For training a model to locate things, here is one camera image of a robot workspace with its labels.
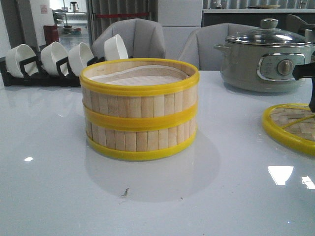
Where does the red barrier belt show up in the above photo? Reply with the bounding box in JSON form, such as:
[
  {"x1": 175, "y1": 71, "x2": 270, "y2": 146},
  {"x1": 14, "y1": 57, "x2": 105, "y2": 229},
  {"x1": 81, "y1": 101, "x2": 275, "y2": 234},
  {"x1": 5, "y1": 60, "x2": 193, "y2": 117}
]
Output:
[{"x1": 93, "y1": 12, "x2": 150, "y2": 19}]

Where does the bamboo steamer tray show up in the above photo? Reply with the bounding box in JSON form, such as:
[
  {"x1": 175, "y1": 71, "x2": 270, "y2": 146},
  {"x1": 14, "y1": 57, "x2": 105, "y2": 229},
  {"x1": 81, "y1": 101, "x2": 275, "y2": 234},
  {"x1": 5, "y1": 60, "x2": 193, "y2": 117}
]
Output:
[
  {"x1": 80, "y1": 58, "x2": 200, "y2": 132},
  {"x1": 86, "y1": 118, "x2": 197, "y2": 161}
]

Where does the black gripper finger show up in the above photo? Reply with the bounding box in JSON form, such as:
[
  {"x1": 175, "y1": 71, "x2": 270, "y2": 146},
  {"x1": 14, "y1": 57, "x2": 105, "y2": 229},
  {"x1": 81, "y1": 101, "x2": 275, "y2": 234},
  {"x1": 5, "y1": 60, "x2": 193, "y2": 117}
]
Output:
[
  {"x1": 309, "y1": 77, "x2": 315, "y2": 113},
  {"x1": 292, "y1": 62, "x2": 315, "y2": 80}
]

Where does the grey electric cooking pot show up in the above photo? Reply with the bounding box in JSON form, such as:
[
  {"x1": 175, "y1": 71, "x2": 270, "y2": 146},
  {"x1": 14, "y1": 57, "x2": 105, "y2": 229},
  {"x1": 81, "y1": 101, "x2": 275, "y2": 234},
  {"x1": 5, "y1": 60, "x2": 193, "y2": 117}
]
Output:
[{"x1": 214, "y1": 42, "x2": 315, "y2": 93}]

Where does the left grey chair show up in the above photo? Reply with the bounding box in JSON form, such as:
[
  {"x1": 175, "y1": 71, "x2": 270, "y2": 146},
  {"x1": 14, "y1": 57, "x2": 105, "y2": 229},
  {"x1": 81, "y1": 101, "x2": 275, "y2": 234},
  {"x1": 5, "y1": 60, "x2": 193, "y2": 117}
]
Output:
[{"x1": 92, "y1": 18, "x2": 166, "y2": 59}]

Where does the grey chair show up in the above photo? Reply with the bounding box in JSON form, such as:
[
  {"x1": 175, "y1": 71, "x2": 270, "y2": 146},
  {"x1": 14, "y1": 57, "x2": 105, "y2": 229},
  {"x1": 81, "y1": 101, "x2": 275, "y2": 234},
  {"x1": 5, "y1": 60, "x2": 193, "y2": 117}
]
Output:
[
  {"x1": 92, "y1": 18, "x2": 166, "y2": 59},
  {"x1": 178, "y1": 23, "x2": 256, "y2": 71}
]

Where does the wooden plate on counter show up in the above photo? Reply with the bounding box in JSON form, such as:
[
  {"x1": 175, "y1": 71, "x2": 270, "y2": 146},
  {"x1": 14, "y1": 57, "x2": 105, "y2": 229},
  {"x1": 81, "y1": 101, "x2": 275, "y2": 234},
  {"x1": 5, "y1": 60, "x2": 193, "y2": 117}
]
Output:
[{"x1": 256, "y1": 5, "x2": 280, "y2": 9}]

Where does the red trash bin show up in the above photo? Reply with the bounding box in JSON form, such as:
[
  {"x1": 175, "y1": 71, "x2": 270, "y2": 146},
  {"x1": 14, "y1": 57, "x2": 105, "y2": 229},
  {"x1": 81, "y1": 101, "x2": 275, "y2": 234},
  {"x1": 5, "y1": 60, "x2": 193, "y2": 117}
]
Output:
[{"x1": 43, "y1": 25, "x2": 59, "y2": 46}]

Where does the glass pot lid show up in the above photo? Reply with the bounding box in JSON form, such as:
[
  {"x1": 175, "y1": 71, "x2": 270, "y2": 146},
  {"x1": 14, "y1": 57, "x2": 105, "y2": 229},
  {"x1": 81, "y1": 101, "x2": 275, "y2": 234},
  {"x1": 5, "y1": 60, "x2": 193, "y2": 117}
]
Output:
[{"x1": 226, "y1": 18, "x2": 312, "y2": 47}]

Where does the white paper steamer liner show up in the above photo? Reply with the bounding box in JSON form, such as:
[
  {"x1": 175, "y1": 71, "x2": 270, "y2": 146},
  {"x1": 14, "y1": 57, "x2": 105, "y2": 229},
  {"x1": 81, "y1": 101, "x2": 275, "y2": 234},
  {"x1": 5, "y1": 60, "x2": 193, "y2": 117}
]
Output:
[{"x1": 91, "y1": 65, "x2": 189, "y2": 86}]

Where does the dark grey counter cabinet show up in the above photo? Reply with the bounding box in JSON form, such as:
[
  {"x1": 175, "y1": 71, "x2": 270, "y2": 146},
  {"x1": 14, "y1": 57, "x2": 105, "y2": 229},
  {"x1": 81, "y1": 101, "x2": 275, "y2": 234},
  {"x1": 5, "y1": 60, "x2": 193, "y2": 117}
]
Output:
[{"x1": 202, "y1": 8, "x2": 315, "y2": 29}]

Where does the black dish rack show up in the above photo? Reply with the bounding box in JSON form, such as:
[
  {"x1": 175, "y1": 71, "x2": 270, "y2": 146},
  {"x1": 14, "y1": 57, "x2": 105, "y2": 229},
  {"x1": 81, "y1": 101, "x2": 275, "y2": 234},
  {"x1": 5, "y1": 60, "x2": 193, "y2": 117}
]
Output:
[{"x1": 0, "y1": 53, "x2": 106, "y2": 88}]

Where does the white bowl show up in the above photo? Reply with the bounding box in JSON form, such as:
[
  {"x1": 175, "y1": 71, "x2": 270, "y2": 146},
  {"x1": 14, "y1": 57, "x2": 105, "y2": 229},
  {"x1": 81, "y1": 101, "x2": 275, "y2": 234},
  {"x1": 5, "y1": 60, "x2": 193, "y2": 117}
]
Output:
[
  {"x1": 5, "y1": 44, "x2": 36, "y2": 78},
  {"x1": 104, "y1": 34, "x2": 128, "y2": 60},
  {"x1": 41, "y1": 42, "x2": 68, "y2": 76},
  {"x1": 68, "y1": 42, "x2": 94, "y2": 77}
]

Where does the right grey chair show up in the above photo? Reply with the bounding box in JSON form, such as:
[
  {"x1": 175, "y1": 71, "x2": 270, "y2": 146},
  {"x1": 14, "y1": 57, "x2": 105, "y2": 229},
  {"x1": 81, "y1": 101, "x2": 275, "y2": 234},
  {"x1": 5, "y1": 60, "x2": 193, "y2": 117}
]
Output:
[{"x1": 178, "y1": 23, "x2": 256, "y2": 71}]

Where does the bamboo steamer lid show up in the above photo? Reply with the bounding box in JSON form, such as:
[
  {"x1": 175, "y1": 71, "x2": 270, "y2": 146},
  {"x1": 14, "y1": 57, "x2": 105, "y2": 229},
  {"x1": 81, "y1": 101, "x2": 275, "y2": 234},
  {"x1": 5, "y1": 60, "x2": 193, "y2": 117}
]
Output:
[{"x1": 262, "y1": 103, "x2": 315, "y2": 156}]

